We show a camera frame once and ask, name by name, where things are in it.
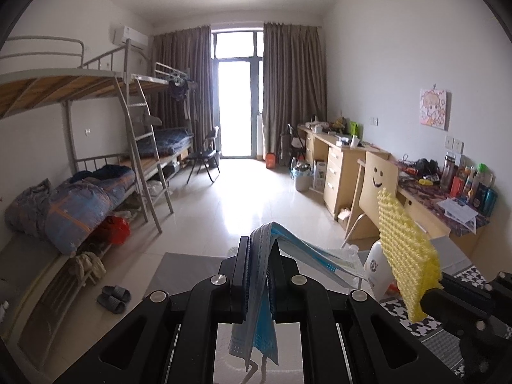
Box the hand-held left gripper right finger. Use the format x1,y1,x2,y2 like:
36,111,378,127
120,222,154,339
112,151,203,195
271,243,460,384

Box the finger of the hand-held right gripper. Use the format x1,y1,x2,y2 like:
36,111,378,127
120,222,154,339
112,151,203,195
440,271,512,308
422,289,512,373

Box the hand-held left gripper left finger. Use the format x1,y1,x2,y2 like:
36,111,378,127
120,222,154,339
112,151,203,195
52,235,253,384

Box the blue face mask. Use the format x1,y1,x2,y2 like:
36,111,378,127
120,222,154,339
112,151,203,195
229,224,281,372
272,226,366,289

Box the yellow bumpy cloth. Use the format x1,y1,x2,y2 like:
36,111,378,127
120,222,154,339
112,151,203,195
377,187,443,323

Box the houndstooth tablecloth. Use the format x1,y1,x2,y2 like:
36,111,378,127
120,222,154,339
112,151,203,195
146,235,512,384

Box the white papers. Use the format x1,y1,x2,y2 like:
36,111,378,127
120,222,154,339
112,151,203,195
437,197,478,233

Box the white bottle with red cap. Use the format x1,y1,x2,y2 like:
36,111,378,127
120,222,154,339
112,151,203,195
362,240,395,300

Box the wooden desk with patterned cover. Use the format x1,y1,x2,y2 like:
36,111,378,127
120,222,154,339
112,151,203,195
358,158,491,249

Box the row of toiletry bottles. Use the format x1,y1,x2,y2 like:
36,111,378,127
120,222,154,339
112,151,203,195
452,163,499,217

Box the white bucket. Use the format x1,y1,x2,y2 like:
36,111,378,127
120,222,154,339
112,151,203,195
291,160,313,192

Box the dark thermos bottle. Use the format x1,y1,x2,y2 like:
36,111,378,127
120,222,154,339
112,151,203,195
440,153,457,190

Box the dark grey slipper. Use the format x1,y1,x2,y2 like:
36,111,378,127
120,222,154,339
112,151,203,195
97,294,126,315
102,285,131,304

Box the wooden desk with drawers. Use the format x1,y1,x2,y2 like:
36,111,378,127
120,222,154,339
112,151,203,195
298,124,390,220

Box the black headphones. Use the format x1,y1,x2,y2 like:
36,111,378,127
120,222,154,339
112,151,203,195
416,159,440,177

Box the black folding chair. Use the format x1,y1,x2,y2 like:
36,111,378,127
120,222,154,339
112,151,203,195
186,127,220,185

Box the red plastic bag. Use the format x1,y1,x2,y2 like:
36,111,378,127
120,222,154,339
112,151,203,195
98,216,131,246

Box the dark folding chair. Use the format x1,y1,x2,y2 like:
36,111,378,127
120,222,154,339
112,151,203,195
282,124,307,169

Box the wooden chair with smiley face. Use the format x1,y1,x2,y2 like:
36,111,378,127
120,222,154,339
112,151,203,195
342,151,430,249

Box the beige clothing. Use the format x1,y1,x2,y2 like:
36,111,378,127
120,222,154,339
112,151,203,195
70,251,107,286

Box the dark blue plaid bedding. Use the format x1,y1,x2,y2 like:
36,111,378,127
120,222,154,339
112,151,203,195
154,128,195,156

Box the glass balcony door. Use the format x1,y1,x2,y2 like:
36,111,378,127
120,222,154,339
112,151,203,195
211,28,265,158

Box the blue patterned quilt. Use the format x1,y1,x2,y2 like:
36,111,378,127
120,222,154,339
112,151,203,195
44,164,137,254

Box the brown curtain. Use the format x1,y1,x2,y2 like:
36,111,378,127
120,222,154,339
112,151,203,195
263,22,329,161
153,25,212,156

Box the dark hanging clothes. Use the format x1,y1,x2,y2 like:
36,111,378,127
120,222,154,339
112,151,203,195
168,78,188,102

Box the grey metal bunk bed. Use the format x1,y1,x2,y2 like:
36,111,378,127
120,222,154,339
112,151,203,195
126,62,198,180
0,36,174,372

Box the grey printed bundle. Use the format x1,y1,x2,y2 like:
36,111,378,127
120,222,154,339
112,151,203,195
6,179,52,241

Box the white air conditioner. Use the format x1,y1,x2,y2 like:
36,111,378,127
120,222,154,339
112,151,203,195
113,26,145,51

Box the wall poster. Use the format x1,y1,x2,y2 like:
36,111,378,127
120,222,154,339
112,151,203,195
419,87,452,131

